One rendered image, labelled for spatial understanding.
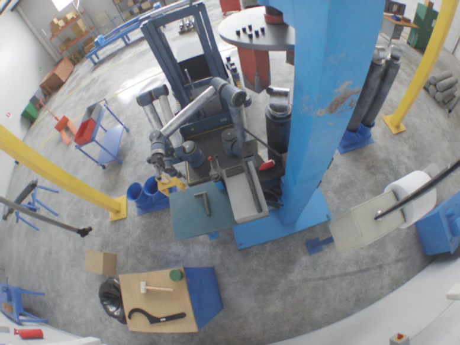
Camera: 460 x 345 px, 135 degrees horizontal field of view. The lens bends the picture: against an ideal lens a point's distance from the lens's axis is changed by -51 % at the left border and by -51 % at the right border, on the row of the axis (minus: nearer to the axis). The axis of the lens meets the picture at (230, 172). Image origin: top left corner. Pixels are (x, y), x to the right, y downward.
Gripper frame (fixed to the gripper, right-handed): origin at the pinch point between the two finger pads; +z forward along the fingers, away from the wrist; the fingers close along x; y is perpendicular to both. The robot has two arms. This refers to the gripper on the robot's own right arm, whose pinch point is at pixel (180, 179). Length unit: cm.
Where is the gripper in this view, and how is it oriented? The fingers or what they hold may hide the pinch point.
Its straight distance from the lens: 246.9
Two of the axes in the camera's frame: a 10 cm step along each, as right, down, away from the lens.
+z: 1.9, 4.4, 8.8
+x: -9.6, 2.7, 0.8
